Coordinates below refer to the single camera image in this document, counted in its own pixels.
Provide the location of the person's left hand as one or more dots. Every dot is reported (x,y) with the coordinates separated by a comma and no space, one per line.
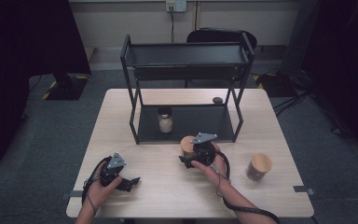
(98,193)

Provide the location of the black curtain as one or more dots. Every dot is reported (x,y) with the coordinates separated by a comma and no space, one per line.
(345,62)
(28,62)

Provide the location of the small dark round pebble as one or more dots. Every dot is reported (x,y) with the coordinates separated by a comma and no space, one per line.
(217,100)

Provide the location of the black stand base yellow stripes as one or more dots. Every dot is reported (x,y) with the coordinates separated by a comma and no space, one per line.
(276,85)
(68,87)

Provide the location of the glass jar with black lid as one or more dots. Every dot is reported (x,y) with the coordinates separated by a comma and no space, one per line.
(165,123)

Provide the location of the black chair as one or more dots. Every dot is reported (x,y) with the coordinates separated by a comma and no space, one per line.
(220,34)

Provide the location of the person's right hand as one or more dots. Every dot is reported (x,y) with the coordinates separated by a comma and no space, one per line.
(216,174)

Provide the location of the brown jar with wooden lid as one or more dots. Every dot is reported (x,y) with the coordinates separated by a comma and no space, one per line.
(258,168)

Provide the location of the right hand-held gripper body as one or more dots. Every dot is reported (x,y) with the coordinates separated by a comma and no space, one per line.
(205,152)

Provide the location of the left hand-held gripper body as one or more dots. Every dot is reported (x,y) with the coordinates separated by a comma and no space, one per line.
(110,172)

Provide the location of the white wall socket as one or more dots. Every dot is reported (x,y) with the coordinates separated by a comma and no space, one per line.
(176,5)

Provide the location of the black metal two-tier rack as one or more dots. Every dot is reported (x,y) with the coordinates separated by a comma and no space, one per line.
(183,56)

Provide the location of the grey tape strip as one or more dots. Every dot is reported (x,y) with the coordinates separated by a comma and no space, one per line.
(74,193)
(303,189)

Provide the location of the pale jar with wooden lid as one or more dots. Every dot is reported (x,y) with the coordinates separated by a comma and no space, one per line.
(186,146)

